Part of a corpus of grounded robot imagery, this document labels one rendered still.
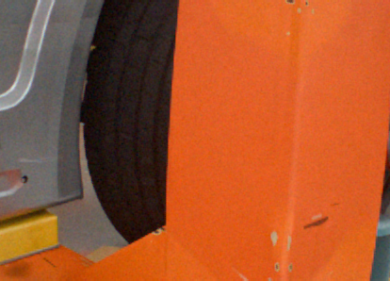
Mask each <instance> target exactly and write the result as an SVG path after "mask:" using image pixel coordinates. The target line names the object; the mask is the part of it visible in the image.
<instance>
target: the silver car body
mask: <svg viewBox="0 0 390 281"><path fill-rule="evenodd" d="M100 3H101V0H0V222H2V221H4V220H9V219H12V218H15V217H18V216H24V215H26V214H28V213H31V212H37V211H40V210H42V209H45V208H46V209H47V208H50V207H55V206H57V205H60V206H61V205H64V204H66V203H69V202H71V201H77V200H79V199H80V189H79V183H78V170H77V159H76V114H77V106H78V99H79V92H80V84H81V77H82V72H83V66H84V61H85V56H86V52H87V48H88V43H89V36H90V33H91V29H92V26H93V23H94V19H95V16H96V13H97V10H98V7H99V5H100Z"/></svg>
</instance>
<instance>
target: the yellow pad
mask: <svg viewBox="0 0 390 281"><path fill-rule="evenodd" d="M59 246H60V242H58V232H57V217H56V215H54V214H52V213H51V212H48V211H47V210H45V209H42V210H40V211H37V212H31V213H28V214H26V215H24V216H18V217H15V218H12V219H9V220H4V221H2V222H0V265H2V264H5V263H10V262H12V261H14V260H17V259H18V260H19V259H21V258H24V257H27V256H33V255H35V254H40V253H43V252H45V251H47V250H48V251H50V250H53V249H55V248H58V247H59Z"/></svg>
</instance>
